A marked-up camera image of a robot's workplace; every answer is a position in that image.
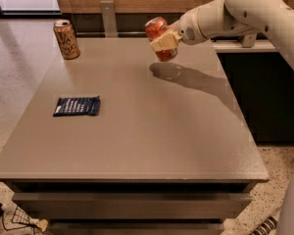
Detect red coke can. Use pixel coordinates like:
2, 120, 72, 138
145, 17, 177, 62

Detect metal wall bracket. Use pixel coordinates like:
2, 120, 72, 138
240, 34, 257, 48
100, 0, 118, 38

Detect lower grey drawer front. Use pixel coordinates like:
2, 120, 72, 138
49, 222, 224, 235

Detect left metal wall bracket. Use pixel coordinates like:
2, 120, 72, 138
100, 0, 118, 38

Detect upper grey drawer front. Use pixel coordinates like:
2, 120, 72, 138
13, 193, 251, 219

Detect brown gold soda can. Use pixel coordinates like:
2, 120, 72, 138
53, 20, 80, 60

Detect white power strip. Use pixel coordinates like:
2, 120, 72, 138
249, 212, 279, 235

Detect grey drawer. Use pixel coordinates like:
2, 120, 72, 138
13, 193, 251, 219
49, 222, 224, 235

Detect black wire basket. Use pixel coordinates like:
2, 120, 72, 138
11, 207, 35, 228

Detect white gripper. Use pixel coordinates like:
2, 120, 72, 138
150, 7, 207, 52

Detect grey drawer cabinet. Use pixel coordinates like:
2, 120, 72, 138
0, 38, 269, 226

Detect right metal wall bracket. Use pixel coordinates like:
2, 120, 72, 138
240, 34, 257, 48

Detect dark blue snack packet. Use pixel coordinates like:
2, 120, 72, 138
53, 96, 101, 117

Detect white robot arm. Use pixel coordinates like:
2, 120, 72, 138
150, 0, 294, 70

